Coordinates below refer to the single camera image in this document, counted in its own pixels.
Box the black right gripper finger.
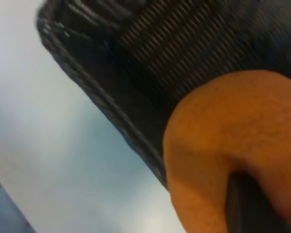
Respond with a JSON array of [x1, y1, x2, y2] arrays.
[[226, 173, 291, 233]]

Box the orange soft toy fruit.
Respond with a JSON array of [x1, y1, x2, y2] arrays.
[[162, 69, 291, 233]]

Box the dark brown woven basket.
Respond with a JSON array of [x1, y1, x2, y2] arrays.
[[36, 0, 291, 192]]

